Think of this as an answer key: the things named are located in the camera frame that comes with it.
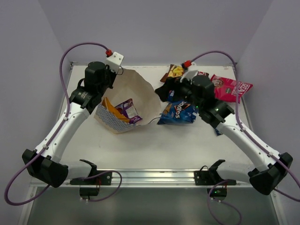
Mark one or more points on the purple snack packet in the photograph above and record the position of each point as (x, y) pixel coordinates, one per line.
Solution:
(128, 110)

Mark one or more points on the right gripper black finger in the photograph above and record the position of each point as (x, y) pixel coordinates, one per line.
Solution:
(172, 83)
(163, 93)

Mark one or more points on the blue patterned paper bag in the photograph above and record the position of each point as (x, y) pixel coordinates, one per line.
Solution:
(129, 85)

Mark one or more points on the blue white snack bag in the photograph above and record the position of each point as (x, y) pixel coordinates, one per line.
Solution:
(218, 133)

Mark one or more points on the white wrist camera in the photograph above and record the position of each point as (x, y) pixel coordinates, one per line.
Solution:
(189, 72)
(114, 62)

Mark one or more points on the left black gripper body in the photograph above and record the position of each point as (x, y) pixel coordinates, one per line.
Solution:
(111, 76)

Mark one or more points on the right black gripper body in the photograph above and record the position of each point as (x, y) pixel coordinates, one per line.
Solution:
(186, 89)

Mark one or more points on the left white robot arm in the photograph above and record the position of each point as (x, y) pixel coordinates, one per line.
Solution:
(44, 161)

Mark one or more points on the black base bracket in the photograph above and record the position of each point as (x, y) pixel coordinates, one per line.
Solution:
(91, 181)
(207, 176)

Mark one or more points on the dark blue chip bag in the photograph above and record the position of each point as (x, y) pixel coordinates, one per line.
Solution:
(171, 96)

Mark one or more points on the brown cassava chips bag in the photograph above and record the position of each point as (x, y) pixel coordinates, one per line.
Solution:
(178, 71)

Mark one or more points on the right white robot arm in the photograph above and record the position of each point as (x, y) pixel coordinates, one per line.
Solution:
(268, 167)

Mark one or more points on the blue Doritos chip bag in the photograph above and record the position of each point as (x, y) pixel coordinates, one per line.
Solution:
(178, 113)

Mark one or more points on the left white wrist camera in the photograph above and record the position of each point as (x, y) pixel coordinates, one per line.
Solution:
(114, 62)

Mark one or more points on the aluminium mounting rail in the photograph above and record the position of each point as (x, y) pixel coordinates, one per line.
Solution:
(148, 178)

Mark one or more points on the right black base bracket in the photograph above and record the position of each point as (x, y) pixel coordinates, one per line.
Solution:
(207, 176)

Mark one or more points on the left black base bracket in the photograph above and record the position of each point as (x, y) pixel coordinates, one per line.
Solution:
(91, 181)

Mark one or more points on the orange snack packet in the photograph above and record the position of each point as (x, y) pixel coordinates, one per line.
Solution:
(106, 103)

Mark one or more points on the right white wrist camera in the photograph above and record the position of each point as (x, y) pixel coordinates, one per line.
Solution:
(189, 72)

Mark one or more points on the pink Real snack packet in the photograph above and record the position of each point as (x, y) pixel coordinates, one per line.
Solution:
(226, 90)

